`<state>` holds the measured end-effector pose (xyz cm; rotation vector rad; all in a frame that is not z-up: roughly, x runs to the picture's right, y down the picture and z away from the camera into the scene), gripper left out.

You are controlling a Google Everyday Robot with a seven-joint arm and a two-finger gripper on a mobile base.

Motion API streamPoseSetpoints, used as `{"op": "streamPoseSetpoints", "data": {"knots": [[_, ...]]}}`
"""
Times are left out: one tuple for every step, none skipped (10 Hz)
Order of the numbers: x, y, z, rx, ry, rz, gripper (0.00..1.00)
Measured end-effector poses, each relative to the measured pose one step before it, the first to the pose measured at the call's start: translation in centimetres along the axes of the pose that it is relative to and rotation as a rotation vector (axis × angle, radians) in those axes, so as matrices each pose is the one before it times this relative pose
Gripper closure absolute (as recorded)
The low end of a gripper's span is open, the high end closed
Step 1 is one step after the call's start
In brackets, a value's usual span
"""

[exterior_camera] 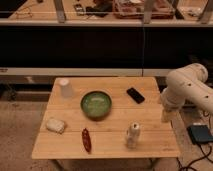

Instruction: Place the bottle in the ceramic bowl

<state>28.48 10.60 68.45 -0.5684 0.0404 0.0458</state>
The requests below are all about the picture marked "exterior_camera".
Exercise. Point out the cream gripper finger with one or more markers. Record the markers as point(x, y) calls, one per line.
point(165, 116)

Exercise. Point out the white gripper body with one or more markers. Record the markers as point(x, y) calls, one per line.
point(171, 101)

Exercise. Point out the white bottle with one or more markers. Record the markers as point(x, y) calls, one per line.
point(132, 135)

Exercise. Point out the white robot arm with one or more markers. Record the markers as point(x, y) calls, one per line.
point(186, 83)

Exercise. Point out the green ceramic bowl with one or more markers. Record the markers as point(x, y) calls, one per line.
point(96, 104)

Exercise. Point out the black box on floor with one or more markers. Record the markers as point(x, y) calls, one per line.
point(199, 134)

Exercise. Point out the black phone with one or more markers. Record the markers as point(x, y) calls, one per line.
point(135, 95)

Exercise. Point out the wooden table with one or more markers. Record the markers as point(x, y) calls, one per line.
point(108, 136)

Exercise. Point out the red chili pepper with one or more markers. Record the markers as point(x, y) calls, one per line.
point(86, 140)

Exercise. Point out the tray with items on shelf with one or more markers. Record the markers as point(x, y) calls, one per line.
point(161, 9)

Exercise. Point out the white upside-down cup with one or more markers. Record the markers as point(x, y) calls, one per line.
point(65, 88)

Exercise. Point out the white sponge block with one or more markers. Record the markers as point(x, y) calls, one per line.
point(55, 125)

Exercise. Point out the dark device on shelf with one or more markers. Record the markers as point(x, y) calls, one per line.
point(79, 9)

